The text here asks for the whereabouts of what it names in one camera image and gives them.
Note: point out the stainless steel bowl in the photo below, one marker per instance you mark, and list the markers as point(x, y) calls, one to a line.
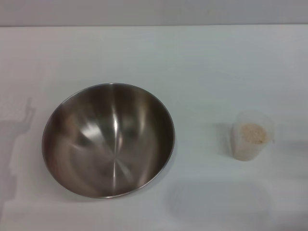
point(108, 142)

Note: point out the clear plastic measuring cup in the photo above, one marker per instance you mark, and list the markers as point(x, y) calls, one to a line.
point(243, 151)

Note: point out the white rice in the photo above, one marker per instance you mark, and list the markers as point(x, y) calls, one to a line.
point(252, 133)

